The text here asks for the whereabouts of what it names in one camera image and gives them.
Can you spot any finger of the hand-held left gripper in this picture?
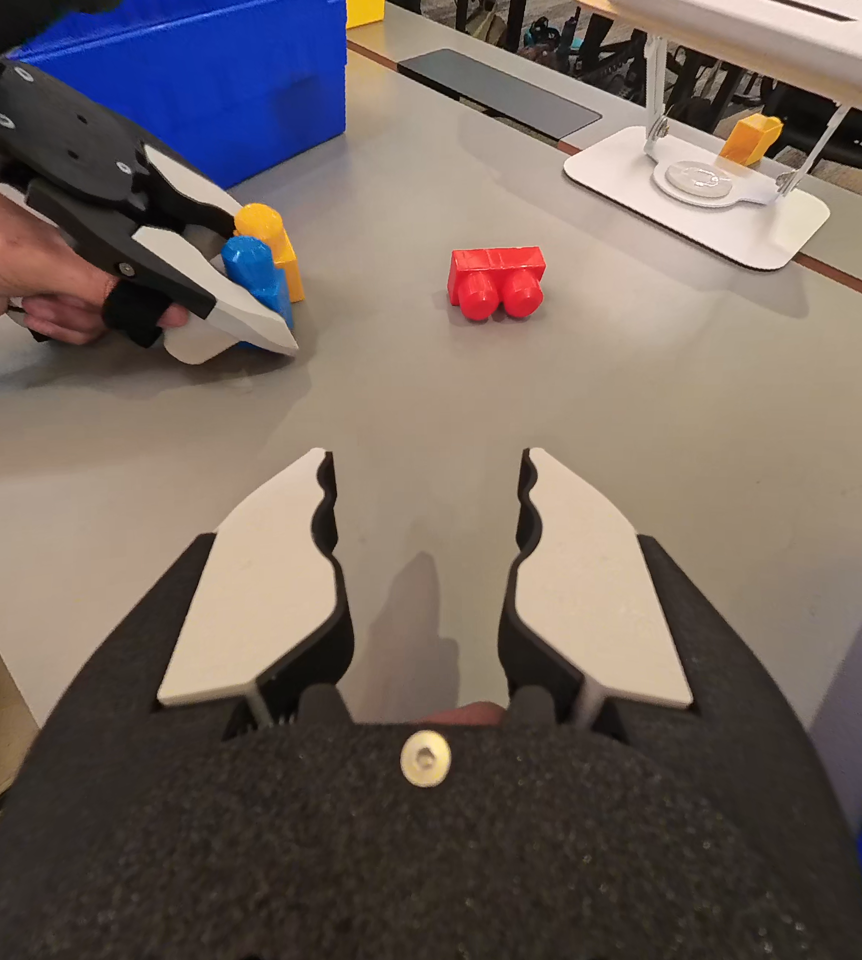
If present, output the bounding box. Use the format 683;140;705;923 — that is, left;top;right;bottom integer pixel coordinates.
125;222;303;369
139;143;247;238

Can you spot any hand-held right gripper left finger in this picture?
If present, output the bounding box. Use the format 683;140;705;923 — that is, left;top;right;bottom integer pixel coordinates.
157;447;355;709

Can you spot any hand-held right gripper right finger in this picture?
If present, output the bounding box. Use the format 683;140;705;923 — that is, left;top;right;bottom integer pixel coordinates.
497;446;696;712

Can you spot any blue mega block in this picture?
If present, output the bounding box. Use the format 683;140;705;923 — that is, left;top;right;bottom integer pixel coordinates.
220;236;297;334

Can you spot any orange mega block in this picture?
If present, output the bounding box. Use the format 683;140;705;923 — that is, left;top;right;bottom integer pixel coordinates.
235;203;309;306

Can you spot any red mega block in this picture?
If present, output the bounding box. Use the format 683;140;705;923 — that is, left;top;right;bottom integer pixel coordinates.
448;245;549;324

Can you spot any person's left hand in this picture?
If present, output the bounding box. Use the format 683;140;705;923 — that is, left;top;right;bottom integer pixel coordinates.
0;155;192;348

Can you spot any black flat panel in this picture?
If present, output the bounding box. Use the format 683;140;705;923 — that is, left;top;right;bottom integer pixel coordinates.
398;48;604;144

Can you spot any white board stand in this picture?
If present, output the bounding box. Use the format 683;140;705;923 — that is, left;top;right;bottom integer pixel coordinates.
562;38;852;274

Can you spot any orange plastic object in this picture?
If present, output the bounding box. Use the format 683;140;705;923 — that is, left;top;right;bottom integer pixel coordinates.
719;113;786;169

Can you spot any printed instruction sheet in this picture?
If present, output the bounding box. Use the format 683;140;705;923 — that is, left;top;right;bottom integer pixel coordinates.
611;0;862;109

